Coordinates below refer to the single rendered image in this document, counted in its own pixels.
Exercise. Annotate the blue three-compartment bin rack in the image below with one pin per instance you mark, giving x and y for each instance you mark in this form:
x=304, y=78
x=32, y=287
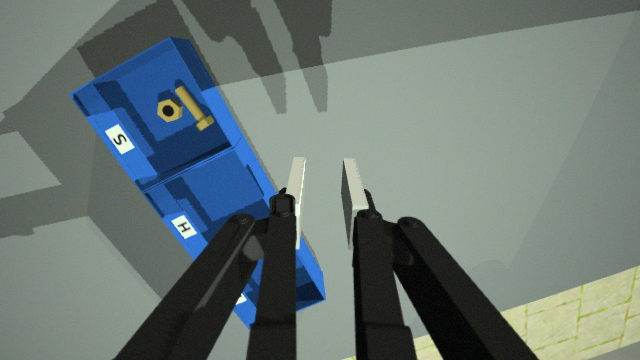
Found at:
x=216, y=185

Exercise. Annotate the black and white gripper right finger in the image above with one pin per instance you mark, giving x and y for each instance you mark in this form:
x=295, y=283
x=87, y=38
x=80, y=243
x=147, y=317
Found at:
x=460, y=319

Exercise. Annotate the yellow hex nut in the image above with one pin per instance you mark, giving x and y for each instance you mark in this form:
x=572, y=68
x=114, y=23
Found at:
x=170, y=110

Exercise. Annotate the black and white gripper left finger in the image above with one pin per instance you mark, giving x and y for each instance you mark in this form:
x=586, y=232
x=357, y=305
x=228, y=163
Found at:
x=187, y=322

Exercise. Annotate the yellow hex bolt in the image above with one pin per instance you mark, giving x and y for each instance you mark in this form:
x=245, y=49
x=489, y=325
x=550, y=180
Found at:
x=203, y=121

